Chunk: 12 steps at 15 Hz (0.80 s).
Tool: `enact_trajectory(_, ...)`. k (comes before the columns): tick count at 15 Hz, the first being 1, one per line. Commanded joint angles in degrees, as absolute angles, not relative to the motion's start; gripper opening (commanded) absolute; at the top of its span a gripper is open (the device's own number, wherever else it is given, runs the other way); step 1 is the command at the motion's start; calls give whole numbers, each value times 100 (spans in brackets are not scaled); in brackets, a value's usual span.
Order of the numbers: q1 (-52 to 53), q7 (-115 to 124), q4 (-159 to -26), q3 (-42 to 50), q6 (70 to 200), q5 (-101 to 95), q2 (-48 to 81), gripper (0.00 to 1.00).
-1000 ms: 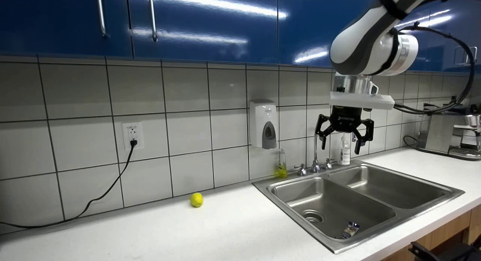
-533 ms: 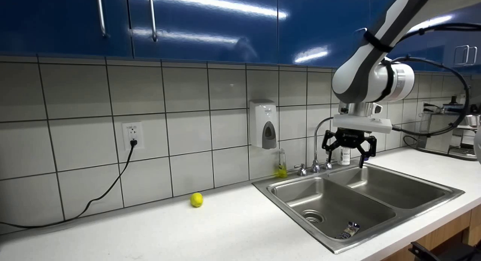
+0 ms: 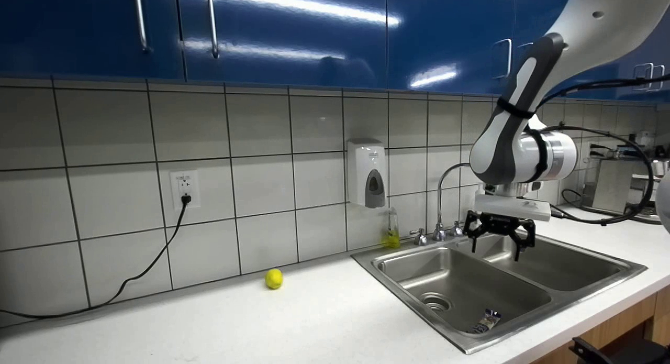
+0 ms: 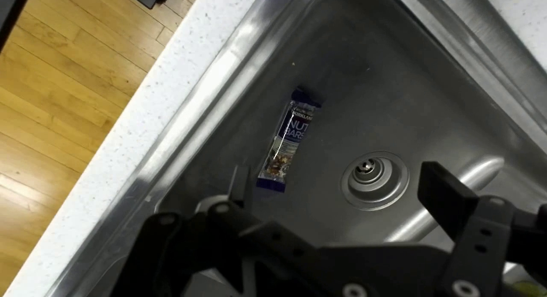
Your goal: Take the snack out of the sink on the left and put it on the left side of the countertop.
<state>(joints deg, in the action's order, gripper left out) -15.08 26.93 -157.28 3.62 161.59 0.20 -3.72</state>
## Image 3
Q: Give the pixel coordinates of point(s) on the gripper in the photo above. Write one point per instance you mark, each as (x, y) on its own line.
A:
(500, 222)

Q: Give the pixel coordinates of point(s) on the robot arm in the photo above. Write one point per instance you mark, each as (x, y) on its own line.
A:
(523, 154)

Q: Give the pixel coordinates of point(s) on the steel double sink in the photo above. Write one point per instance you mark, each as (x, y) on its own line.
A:
(471, 285)

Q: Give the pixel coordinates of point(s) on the snack packet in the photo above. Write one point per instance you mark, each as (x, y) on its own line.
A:
(487, 320)

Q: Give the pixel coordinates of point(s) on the silver countertop appliance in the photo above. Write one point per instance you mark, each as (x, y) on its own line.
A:
(607, 186)

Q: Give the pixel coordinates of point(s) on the chrome tap lever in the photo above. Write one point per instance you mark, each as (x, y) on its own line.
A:
(457, 230)
(420, 238)

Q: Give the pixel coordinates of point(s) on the chrome gooseneck tap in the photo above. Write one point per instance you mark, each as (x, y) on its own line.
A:
(440, 196)

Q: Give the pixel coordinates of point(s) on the yellow dish soap bottle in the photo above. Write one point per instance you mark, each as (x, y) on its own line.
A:
(392, 237)

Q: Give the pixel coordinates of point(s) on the wooden base cabinet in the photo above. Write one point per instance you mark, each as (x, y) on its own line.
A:
(633, 322)

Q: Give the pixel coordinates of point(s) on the black office chair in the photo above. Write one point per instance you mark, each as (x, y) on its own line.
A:
(617, 352)

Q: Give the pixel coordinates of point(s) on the blue cabinet door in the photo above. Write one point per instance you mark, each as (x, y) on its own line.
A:
(293, 39)
(542, 8)
(73, 29)
(445, 34)

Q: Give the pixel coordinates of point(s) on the yellow lemon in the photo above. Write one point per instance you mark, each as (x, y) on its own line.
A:
(274, 278)

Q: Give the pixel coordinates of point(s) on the white wall soap dispenser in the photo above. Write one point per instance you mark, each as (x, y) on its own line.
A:
(366, 170)

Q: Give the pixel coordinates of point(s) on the blue wall cabinet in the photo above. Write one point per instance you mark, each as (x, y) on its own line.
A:
(293, 34)

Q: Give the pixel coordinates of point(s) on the white wall socket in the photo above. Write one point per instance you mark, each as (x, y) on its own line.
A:
(184, 185)

